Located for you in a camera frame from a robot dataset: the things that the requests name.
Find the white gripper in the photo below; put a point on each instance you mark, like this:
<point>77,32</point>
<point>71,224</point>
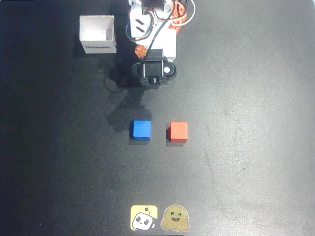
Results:
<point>164,46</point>

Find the hugging face sticker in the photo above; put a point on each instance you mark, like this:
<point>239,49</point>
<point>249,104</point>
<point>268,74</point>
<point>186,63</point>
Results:
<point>175,218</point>

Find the white cardboard box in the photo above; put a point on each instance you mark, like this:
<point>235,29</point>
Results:
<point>98,45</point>

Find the red cube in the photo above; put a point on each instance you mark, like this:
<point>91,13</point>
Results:
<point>179,131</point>

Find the yellow robot sticker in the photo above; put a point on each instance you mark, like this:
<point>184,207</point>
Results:
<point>144,217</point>

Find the blue cube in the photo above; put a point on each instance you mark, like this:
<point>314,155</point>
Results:
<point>141,130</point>

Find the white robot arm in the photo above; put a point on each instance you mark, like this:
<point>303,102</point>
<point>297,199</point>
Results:
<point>137,17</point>

